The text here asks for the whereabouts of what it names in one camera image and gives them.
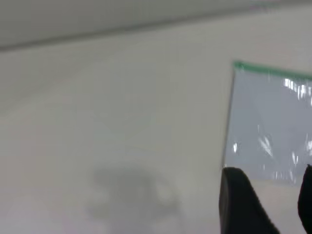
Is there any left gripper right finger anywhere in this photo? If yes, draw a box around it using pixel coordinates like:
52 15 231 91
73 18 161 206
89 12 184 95
297 164 312 234

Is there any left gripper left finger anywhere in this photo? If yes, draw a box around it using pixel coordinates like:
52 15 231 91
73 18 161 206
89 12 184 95
218 167 281 234

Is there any clear zip bag green strip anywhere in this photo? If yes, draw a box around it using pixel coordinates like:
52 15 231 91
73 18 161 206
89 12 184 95
222 60 312 187

